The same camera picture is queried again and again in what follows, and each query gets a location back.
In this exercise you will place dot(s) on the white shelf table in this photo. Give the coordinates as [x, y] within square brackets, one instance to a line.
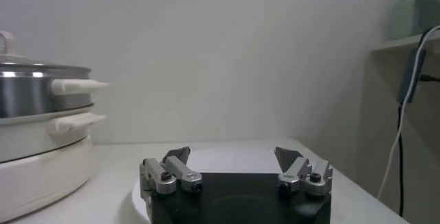
[398, 44]

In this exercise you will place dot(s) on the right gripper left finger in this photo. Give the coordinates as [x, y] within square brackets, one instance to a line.
[165, 180]

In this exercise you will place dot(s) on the pale green container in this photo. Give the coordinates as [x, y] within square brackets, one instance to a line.
[416, 14]

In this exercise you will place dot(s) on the large white plate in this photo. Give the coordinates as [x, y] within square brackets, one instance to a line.
[233, 160]

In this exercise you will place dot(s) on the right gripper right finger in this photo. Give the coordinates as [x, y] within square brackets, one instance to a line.
[316, 182]

